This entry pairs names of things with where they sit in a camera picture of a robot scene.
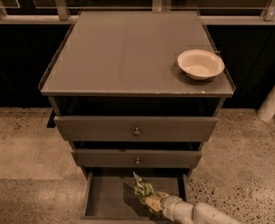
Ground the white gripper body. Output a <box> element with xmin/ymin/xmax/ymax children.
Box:
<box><xmin>161</xmin><ymin>196</ymin><xmax>192</xmax><ymax>224</ymax></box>

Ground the green jalapeno chip bag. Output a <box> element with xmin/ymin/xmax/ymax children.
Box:
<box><xmin>133</xmin><ymin>173</ymin><xmax>156</xmax><ymax>204</ymax></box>

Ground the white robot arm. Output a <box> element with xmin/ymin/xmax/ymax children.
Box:
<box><xmin>145</xmin><ymin>85</ymin><xmax>275</xmax><ymax>224</ymax></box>

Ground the grey bottom drawer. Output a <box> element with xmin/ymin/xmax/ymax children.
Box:
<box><xmin>77</xmin><ymin>170</ymin><xmax>178</xmax><ymax>224</ymax></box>

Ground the grey drawer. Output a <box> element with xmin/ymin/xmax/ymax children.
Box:
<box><xmin>77</xmin><ymin>170</ymin><xmax>178</xmax><ymax>224</ymax></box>
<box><xmin>72</xmin><ymin>149</ymin><xmax>201</xmax><ymax>168</ymax></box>
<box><xmin>54</xmin><ymin>116</ymin><xmax>217</xmax><ymax>142</ymax></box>

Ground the grey middle drawer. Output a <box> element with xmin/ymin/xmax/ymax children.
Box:
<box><xmin>72</xmin><ymin>149</ymin><xmax>201</xmax><ymax>168</ymax></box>

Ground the grey top drawer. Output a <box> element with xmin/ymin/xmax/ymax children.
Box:
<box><xmin>54</xmin><ymin>116</ymin><xmax>217</xmax><ymax>142</ymax></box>

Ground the grey drawer cabinet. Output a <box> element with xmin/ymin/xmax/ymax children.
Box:
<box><xmin>37</xmin><ymin>10</ymin><xmax>236</xmax><ymax>224</ymax></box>

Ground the white round bowl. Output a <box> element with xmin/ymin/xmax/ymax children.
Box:
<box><xmin>177</xmin><ymin>49</ymin><xmax>225</xmax><ymax>80</ymax></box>

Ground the metal railing frame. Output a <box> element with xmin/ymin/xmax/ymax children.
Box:
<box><xmin>0</xmin><ymin>0</ymin><xmax>275</xmax><ymax>25</ymax></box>

